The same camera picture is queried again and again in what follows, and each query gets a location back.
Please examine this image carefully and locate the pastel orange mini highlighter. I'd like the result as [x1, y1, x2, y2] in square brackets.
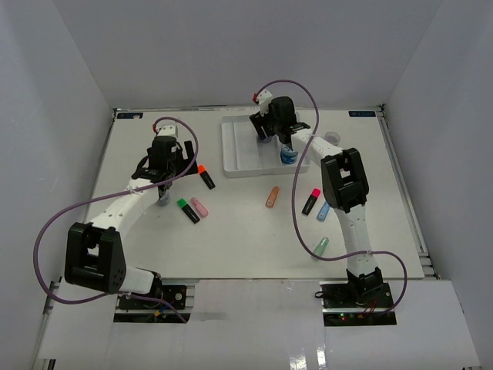
[265, 186, 280, 208]

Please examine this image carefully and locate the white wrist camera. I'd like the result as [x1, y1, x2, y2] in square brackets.
[153, 123, 178, 139]
[253, 89, 273, 116]

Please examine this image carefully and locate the blue lidded tub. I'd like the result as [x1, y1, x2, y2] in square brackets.
[280, 144, 298, 165]

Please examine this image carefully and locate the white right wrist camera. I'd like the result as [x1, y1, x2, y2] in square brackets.
[253, 89, 273, 116]

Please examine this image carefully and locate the clear paperclip jar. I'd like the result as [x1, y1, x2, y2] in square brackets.
[257, 134, 273, 143]
[156, 191, 170, 207]
[324, 132, 340, 146]

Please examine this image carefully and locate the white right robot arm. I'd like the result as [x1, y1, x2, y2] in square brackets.
[250, 90, 383, 308]

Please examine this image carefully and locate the pastel blue mini highlighter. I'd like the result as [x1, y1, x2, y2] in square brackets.
[317, 201, 330, 222]

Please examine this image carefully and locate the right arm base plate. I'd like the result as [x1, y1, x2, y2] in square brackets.
[314, 283, 397, 328]

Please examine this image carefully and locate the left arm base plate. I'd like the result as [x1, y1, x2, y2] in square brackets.
[116, 284, 187, 311]

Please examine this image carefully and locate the right blue corner label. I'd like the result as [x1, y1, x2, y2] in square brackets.
[348, 110, 376, 118]

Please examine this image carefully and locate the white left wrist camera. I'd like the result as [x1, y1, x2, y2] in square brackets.
[153, 123, 178, 139]

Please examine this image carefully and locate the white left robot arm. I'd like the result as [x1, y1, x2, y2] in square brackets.
[65, 135, 198, 308]

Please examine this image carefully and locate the green cap black highlighter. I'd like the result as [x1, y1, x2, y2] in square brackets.
[176, 198, 200, 224]

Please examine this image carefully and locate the blue corner label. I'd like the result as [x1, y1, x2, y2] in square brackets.
[348, 110, 376, 118]
[116, 113, 143, 119]

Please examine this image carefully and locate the pink cap black highlighter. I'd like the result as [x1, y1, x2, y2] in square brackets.
[302, 188, 321, 216]

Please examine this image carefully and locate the white compartment tray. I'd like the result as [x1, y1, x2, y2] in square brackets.
[220, 115, 297, 178]

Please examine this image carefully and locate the pastel pink mini highlighter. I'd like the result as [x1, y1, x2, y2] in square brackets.
[190, 197, 209, 217]

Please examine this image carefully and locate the orange cap black highlighter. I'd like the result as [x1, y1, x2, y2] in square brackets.
[198, 165, 216, 190]

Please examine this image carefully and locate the left blue corner label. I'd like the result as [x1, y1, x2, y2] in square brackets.
[116, 113, 143, 119]

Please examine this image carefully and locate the pastel green mini highlighter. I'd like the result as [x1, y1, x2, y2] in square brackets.
[311, 237, 330, 261]

